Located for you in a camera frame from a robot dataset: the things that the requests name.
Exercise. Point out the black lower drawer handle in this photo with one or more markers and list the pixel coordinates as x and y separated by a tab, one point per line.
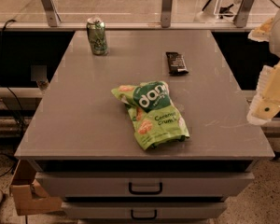
143	215

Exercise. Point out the cardboard box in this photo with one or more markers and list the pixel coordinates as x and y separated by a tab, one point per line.
28	195

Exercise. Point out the green soda can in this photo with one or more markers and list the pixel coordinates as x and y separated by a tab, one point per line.
96	36

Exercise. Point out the left metal window bracket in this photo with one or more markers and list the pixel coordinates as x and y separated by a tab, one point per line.
51	13

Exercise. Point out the grey drawer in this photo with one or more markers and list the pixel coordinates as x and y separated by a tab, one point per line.
109	184
166	211

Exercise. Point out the green rice chip bag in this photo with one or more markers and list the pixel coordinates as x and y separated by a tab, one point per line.
155	118

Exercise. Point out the upper grey drawer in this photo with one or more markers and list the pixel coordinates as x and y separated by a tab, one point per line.
109	184

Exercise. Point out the metal window bracket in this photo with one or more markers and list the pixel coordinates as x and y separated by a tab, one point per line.
241	18
166	11
51	13

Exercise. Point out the black drawer handle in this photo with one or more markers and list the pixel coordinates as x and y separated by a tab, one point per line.
143	215
136	189

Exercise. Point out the lower grey drawer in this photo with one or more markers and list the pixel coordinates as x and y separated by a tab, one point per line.
166	211

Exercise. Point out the dark chocolate bar wrapper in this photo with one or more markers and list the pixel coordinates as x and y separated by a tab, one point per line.
176	64

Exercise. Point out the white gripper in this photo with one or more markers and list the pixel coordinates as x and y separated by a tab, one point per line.
266	104

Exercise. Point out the white horizontal pipe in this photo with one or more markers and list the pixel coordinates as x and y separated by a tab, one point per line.
21	92

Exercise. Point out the right metal window bracket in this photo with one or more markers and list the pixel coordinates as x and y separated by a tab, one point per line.
241	18

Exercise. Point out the middle metal window bracket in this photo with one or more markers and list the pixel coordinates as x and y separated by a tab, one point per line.
166	11

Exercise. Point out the black upper drawer handle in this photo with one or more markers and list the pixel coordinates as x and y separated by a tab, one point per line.
136	189

